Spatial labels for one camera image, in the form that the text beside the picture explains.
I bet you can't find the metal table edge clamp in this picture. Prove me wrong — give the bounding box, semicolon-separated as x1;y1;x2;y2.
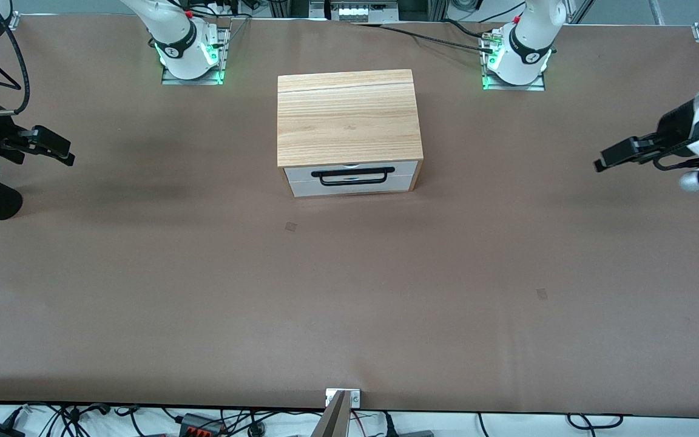
325;388;361;408

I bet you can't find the long black table cable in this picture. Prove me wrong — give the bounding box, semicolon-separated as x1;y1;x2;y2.
349;21;502;54

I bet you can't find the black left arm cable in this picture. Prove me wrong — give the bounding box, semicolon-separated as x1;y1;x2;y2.
653;118;699;172

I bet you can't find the black orange connector box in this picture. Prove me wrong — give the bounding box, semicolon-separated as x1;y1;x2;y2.
180;413;224;436

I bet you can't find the black metal drawer handle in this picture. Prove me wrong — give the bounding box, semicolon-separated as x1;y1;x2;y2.
311;167;396;186

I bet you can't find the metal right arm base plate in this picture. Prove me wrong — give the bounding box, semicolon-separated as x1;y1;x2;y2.
161;27;230;86

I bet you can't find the white socket strip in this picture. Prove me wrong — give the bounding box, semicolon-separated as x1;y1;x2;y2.
330;0;400;24

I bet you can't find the brown table cover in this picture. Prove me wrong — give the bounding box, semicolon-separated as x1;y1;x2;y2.
0;13;699;419

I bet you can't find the wooden drawer cabinet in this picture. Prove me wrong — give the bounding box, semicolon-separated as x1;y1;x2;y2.
277;69;425;198

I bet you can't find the black looped floor cable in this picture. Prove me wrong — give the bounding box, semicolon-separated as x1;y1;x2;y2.
567;414;624;429

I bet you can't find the slanted metal post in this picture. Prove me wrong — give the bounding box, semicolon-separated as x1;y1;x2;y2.
310;391;348;437

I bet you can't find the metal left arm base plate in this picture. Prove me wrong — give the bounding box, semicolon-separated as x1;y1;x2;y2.
482;30;546;92

